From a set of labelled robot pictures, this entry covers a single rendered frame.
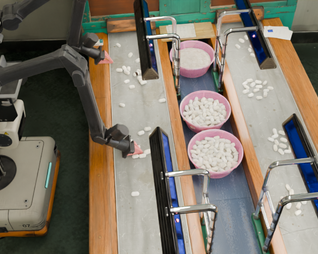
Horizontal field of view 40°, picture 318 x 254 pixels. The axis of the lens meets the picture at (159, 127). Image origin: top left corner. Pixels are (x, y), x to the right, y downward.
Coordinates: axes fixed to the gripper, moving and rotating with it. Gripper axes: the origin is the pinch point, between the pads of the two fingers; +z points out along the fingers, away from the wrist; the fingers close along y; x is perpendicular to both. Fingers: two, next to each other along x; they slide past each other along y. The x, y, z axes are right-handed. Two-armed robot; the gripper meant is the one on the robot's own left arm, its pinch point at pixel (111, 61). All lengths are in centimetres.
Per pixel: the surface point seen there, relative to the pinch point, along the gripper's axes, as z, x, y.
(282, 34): 86, -60, 22
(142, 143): 17, 1, -51
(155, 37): 1.7, -35.2, -15.5
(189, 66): 42.3, -18.9, 4.7
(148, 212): 17, 2, -90
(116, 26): 4.8, -0.4, 35.7
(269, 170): 30, -54, -98
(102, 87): 1.1, 11.0, -10.5
